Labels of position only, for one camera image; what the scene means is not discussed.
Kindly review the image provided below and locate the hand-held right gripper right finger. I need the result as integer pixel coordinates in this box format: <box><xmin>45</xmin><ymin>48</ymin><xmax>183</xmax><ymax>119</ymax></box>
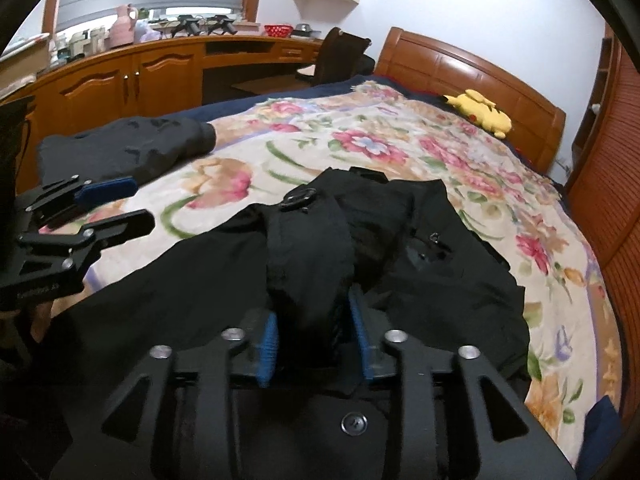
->
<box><xmin>347</xmin><ymin>285</ymin><xmax>578</xmax><ymax>480</ymax></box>

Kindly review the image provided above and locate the dark grey garment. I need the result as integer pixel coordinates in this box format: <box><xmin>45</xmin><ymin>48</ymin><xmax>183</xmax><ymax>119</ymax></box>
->
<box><xmin>37</xmin><ymin>116</ymin><xmax>217</xmax><ymax>188</ymax></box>

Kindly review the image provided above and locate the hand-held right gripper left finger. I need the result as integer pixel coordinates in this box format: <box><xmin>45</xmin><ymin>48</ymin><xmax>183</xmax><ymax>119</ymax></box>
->
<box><xmin>57</xmin><ymin>305</ymin><xmax>281</xmax><ymax>480</ymax></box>

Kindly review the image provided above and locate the black buttoned coat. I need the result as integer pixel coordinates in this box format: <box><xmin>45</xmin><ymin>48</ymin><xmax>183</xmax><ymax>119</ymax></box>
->
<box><xmin>30</xmin><ymin>166</ymin><xmax>532</xmax><ymax>480</ymax></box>

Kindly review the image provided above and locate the wooden desk cabinet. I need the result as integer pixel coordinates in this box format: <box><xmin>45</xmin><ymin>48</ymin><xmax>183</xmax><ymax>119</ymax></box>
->
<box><xmin>0</xmin><ymin>35</ymin><xmax>326</xmax><ymax>128</ymax></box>

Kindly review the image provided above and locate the wooden louvered wardrobe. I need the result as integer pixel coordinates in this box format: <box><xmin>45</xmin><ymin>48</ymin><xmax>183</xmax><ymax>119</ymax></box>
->
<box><xmin>565</xmin><ymin>25</ymin><xmax>640</xmax><ymax>411</ymax></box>

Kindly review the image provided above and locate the black stand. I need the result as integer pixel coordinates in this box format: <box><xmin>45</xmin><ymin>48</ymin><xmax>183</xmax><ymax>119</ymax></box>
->
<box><xmin>207</xmin><ymin>15</ymin><xmax>237</xmax><ymax>37</ymax></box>
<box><xmin>170</xmin><ymin>14</ymin><xmax>202</xmax><ymax>37</ymax></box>

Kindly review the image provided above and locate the pink vase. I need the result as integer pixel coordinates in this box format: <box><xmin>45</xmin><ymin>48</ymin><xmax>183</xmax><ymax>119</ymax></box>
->
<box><xmin>109</xmin><ymin>4</ymin><xmax>138</xmax><ymax>48</ymax></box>

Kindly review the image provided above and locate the navy blue cloth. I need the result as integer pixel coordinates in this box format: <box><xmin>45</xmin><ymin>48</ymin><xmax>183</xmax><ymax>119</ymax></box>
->
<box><xmin>580</xmin><ymin>395</ymin><xmax>625</xmax><ymax>480</ymax></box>

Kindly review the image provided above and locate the floral blanket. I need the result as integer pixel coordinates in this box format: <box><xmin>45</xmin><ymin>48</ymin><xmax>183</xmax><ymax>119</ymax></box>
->
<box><xmin>30</xmin><ymin>80</ymin><xmax>623</xmax><ymax>461</ymax></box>

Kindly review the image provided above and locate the yellow plush toy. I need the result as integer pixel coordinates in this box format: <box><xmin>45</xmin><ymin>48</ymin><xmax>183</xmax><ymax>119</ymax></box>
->
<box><xmin>442</xmin><ymin>89</ymin><xmax>512</xmax><ymax>138</ymax></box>

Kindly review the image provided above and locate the dark brown chair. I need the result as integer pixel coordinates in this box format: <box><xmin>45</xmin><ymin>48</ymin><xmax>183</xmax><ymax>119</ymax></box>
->
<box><xmin>295</xmin><ymin>27</ymin><xmax>373</xmax><ymax>83</ymax></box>

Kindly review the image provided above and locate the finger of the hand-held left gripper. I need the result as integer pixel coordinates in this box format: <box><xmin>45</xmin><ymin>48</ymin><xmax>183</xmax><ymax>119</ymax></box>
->
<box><xmin>17</xmin><ymin>208</ymin><xmax>156</xmax><ymax>273</ymax></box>
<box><xmin>24</xmin><ymin>174</ymin><xmax>139</xmax><ymax>223</ymax></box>

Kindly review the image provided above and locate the wooden bed headboard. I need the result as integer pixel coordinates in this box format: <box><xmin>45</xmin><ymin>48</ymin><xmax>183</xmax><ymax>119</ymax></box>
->
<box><xmin>375</xmin><ymin>26</ymin><xmax>567</xmax><ymax>173</ymax></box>

